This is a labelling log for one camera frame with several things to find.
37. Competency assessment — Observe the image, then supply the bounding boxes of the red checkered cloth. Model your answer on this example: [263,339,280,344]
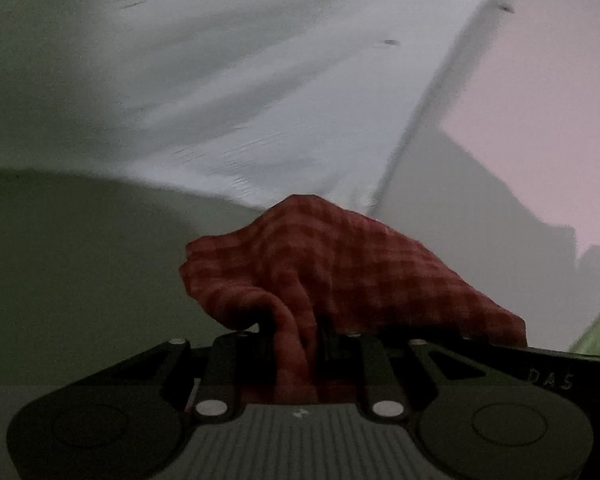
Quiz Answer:
[178,195,528,404]

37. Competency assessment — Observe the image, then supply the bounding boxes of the white carrot print sheet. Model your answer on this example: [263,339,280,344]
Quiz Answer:
[0,0,490,212]

